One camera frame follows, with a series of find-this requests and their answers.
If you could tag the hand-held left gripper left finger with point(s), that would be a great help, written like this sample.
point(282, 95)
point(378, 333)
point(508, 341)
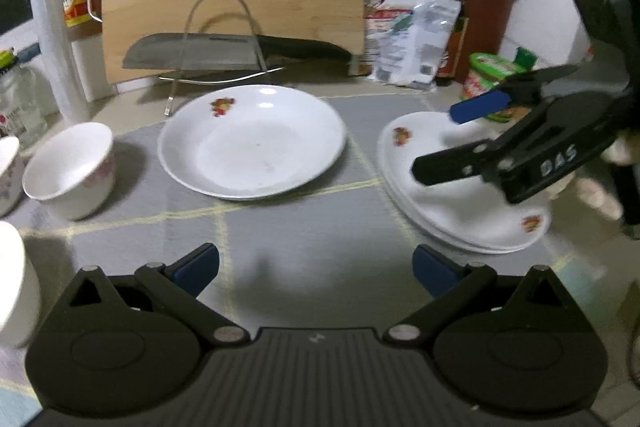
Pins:
point(192, 269)

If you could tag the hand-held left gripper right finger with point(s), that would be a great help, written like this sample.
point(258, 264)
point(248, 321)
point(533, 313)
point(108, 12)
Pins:
point(430, 267)

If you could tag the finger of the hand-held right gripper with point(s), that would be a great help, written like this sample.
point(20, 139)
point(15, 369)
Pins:
point(450, 164)
point(477, 107)

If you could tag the large white floral plate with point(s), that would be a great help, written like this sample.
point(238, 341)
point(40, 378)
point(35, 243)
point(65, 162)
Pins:
point(445, 209)

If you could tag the white floral plate brown stain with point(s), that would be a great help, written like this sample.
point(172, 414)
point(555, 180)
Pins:
point(492, 250)

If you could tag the deep white floral plate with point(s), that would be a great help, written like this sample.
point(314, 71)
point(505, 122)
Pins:
point(250, 152)

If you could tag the white bowl pink print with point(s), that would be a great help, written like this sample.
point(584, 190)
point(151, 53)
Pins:
point(7, 177)
point(15, 282)
point(65, 162)

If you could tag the person's right hand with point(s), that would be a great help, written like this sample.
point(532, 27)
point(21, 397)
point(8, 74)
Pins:
point(595, 197)

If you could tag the green lid sauce jar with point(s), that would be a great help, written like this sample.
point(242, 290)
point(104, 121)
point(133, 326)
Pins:
point(487, 67)

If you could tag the clear white plastic bag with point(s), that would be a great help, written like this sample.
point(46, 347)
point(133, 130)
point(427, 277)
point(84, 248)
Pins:
point(415, 47)

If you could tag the brown knife block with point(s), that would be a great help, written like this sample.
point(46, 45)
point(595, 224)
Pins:
point(492, 12)

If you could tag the grey teal checked cloth mat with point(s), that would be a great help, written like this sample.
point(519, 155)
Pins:
point(300, 232)

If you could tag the red white plastic bag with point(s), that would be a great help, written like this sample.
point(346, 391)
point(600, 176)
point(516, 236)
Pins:
point(385, 24)

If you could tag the glass jar yellow lid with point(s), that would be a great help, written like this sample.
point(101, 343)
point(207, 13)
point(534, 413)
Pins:
point(20, 107)

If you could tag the dark teal dish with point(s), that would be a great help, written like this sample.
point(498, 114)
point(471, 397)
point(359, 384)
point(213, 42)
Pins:
point(30, 52)

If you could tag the clear plastic wrap roll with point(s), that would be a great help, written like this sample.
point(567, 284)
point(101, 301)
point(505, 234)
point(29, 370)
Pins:
point(55, 32)

